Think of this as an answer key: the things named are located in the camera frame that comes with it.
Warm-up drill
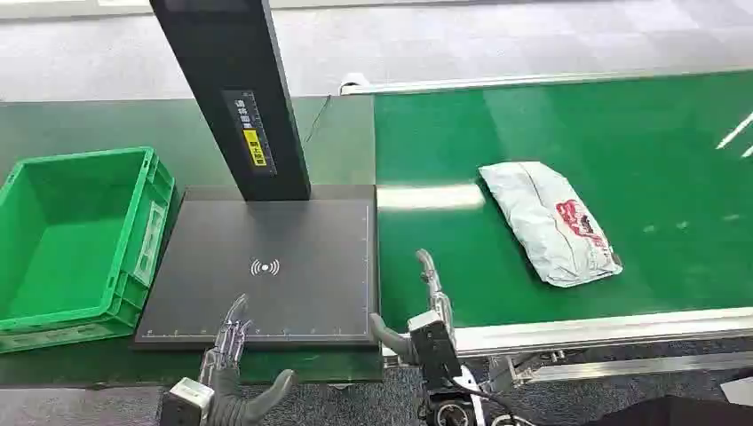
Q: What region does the pale grey flat panel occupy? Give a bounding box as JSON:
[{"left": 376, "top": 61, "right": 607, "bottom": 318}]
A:
[{"left": 720, "top": 375, "right": 753, "bottom": 406}]

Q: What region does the black scanner column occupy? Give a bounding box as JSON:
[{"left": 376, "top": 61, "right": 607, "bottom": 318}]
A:
[{"left": 148, "top": 0, "right": 312, "bottom": 202}]

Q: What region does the thin black scanner cable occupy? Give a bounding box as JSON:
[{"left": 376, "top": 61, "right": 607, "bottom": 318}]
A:
[{"left": 305, "top": 95, "right": 332, "bottom": 146}]

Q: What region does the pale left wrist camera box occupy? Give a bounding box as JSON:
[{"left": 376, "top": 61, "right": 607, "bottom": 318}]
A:
[{"left": 160, "top": 377, "right": 214, "bottom": 426}]

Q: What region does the white parcel bag red print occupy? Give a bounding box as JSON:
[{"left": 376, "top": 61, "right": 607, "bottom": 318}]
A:
[{"left": 478, "top": 161, "right": 623, "bottom": 289}]

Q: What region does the metal conveyor support bar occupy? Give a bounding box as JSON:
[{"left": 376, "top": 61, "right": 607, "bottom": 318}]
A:
[{"left": 487, "top": 351, "right": 753, "bottom": 386}]

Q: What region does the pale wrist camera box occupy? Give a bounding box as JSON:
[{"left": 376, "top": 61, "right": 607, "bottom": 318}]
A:
[
  {"left": 160, "top": 377, "right": 214, "bottom": 426},
  {"left": 407, "top": 312, "right": 464, "bottom": 392}
]

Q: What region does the green conveyor belt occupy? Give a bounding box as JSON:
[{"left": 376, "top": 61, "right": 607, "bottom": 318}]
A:
[{"left": 373, "top": 70, "right": 753, "bottom": 334}]

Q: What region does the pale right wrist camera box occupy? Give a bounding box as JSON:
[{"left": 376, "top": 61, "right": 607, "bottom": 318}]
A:
[{"left": 407, "top": 312, "right": 464, "bottom": 392}]

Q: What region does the aluminium conveyor frame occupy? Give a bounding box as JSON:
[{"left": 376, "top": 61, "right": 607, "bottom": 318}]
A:
[{"left": 339, "top": 66, "right": 753, "bottom": 361}]

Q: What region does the black robot body part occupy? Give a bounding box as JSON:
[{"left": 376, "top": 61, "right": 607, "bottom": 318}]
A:
[{"left": 585, "top": 395, "right": 753, "bottom": 426}]

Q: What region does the white plastic corner cap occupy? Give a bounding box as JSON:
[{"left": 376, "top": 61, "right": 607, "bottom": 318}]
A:
[{"left": 339, "top": 72, "right": 370, "bottom": 95}]

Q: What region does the green plastic crate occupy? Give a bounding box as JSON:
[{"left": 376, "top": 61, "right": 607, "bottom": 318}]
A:
[{"left": 0, "top": 146, "right": 178, "bottom": 355}]

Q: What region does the yellow warning label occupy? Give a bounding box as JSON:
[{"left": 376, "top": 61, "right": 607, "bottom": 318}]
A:
[{"left": 242, "top": 129, "right": 267, "bottom": 168}]

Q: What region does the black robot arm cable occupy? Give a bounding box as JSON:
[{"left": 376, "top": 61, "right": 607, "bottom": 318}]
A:
[{"left": 449, "top": 379, "right": 534, "bottom": 426}]

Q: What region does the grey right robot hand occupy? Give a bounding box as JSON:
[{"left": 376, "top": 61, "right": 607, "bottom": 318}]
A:
[{"left": 369, "top": 248, "right": 457, "bottom": 361}]

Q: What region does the black scanner base plate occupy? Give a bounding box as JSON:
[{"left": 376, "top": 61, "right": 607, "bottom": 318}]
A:
[{"left": 133, "top": 185, "right": 381, "bottom": 352}]

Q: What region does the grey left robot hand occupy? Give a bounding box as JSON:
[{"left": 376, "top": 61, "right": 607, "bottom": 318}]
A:
[{"left": 198, "top": 294, "right": 297, "bottom": 426}]

